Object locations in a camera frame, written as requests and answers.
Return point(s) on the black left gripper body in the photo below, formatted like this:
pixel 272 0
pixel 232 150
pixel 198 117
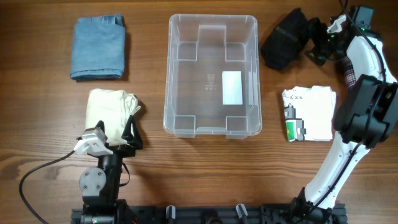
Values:
pixel 122 151

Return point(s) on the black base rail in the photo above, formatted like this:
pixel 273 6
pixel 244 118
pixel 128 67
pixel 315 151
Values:
pixel 266 214

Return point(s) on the folded white printed t-shirt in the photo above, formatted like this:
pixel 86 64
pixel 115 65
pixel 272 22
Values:
pixel 309 112

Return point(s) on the folded blue denim jeans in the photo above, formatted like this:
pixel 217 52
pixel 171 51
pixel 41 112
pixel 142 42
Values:
pixel 98 50

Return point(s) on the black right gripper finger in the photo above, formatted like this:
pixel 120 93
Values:
pixel 316 29
pixel 318 56

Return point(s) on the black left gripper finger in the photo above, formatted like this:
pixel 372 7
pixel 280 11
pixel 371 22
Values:
pixel 100 126
pixel 131 134

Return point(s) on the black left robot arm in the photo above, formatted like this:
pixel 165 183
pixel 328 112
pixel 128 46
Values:
pixel 100 185

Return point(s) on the folded cream white garment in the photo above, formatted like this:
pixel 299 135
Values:
pixel 113 108

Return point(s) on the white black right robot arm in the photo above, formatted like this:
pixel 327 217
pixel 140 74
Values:
pixel 366 118

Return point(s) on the black garment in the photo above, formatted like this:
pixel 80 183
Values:
pixel 286 40

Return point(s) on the white label in container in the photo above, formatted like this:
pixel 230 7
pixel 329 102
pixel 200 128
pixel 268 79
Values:
pixel 232 92

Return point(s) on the clear plastic storage container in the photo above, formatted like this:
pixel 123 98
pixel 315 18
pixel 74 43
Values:
pixel 200 48

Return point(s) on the red plaid shirt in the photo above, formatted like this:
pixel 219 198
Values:
pixel 349 74

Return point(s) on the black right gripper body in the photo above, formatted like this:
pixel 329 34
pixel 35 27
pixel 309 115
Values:
pixel 330 45

